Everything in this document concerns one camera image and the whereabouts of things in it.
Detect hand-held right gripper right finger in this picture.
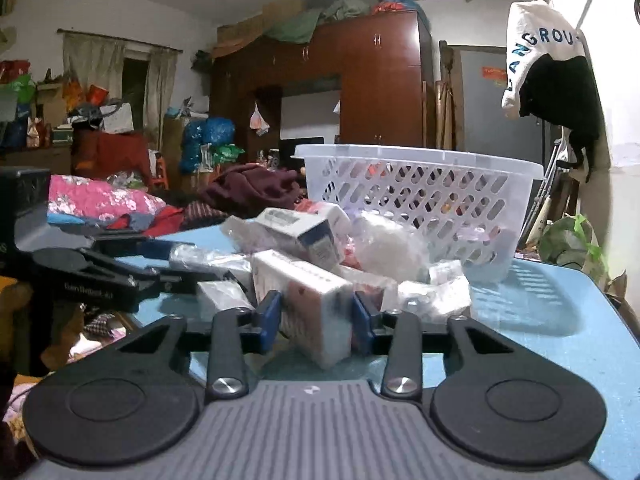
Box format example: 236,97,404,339
350,293,516,402

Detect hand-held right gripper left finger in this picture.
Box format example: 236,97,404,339
117,290,284,402

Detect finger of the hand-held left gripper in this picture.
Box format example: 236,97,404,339
92,232,197,262
145,264,241,295

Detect white pink medicine box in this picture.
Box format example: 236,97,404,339
249,249,357,370

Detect white plastic lattice basket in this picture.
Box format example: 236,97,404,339
294,143,546,284

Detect clear wrapped white packet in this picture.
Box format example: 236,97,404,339
169,244,252,282

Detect small white packet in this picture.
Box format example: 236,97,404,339
196,280,257,322

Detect orange stool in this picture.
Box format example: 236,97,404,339
151,156,170,190

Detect pink floral blanket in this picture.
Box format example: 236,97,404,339
47,174,167,223

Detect crumpled clear plastic bag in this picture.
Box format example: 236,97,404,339
349,210,432,284

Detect clear blister pack packet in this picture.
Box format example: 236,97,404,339
396,259,474,324

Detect blue white medicine box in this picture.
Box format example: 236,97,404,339
254,207,347,269

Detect maroon cloth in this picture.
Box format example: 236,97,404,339
199,162,307,219

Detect red cloth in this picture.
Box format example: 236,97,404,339
71,129,153,178

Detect blue plastic bag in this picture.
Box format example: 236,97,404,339
179,116,237,172

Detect small hanging plastic bag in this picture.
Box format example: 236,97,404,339
249,102,272,137

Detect black monitor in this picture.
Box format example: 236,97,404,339
279,136,326,167

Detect beige window curtains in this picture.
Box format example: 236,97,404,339
61,32,180,152

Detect green plastic bag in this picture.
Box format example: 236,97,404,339
539,214,609,283

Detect brown wooden wardrobe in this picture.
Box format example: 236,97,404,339
209,9,437,162

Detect grey door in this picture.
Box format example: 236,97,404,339
457,46,547,167

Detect green cloth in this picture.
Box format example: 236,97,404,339
264,6,323,44

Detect black hanging garment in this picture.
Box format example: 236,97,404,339
519,54,602,183

